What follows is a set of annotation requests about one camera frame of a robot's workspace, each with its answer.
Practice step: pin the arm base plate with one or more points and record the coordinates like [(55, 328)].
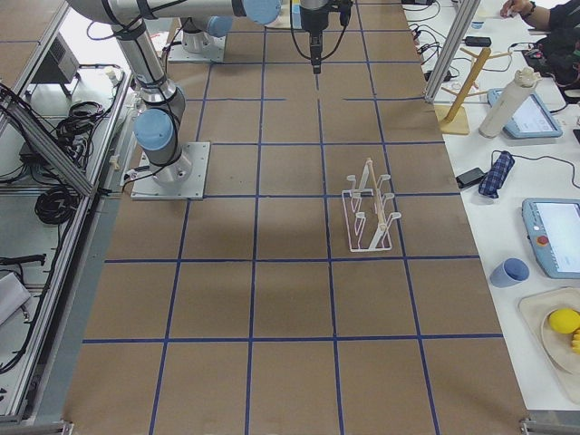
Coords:
[(198, 48), (185, 179)]

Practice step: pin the yellow toy fruit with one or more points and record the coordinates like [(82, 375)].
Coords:
[(564, 320)]

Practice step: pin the folded blue plaid umbrella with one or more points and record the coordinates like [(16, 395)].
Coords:
[(497, 175)]

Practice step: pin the aluminium frame post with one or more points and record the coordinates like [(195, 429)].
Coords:
[(458, 28)]

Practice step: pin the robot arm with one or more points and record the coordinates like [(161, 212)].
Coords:
[(157, 128)]

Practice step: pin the cream tray on side table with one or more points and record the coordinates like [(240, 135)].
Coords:
[(557, 347)]

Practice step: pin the teach pendant tablet far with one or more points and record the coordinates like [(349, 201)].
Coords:
[(532, 120)]

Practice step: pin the teach pendant tablet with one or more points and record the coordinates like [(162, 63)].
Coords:
[(532, 120), (552, 226)]

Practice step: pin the white cylindrical bottle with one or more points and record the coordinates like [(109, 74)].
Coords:
[(512, 96)]

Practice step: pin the seated person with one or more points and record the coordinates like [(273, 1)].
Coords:
[(557, 54)]

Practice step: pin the blue cup on side table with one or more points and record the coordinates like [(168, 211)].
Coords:
[(511, 271)]

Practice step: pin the white wire cup rack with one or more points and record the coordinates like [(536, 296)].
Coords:
[(366, 211)]

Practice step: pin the wooden mug tree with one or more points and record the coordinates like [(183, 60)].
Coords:
[(453, 118)]

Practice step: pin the teach pendant tablet near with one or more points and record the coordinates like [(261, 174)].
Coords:
[(552, 226)]

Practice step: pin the black phone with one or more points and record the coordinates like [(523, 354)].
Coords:
[(470, 178)]

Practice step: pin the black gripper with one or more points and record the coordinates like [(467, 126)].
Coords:
[(315, 19)]

